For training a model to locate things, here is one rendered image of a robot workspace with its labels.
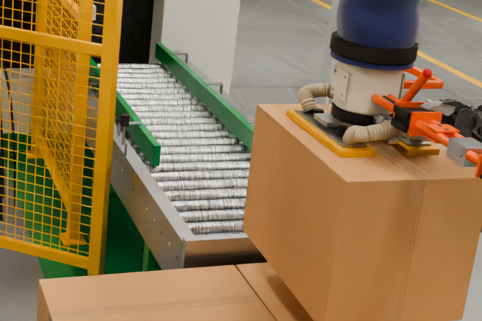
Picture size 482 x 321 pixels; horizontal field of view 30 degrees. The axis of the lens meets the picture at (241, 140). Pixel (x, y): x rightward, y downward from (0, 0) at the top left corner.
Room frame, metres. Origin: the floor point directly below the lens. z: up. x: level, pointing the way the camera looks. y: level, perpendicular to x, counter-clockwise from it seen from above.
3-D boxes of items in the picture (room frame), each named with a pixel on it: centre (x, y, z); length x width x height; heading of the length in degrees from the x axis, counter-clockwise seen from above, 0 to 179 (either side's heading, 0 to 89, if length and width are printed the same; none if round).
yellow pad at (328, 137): (2.27, -0.23, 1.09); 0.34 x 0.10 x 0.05; 23
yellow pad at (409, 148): (2.34, -0.40, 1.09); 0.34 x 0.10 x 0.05; 23
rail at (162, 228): (3.58, 0.58, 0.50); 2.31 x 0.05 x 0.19; 23
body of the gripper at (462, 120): (2.13, -0.54, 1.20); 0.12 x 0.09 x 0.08; 113
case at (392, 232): (2.28, -0.33, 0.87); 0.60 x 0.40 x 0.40; 22
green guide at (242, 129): (4.14, 0.17, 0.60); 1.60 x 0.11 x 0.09; 23
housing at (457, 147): (1.88, -0.50, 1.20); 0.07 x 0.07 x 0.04; 23
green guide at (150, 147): (3.93, 0.66, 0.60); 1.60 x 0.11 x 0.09; 23
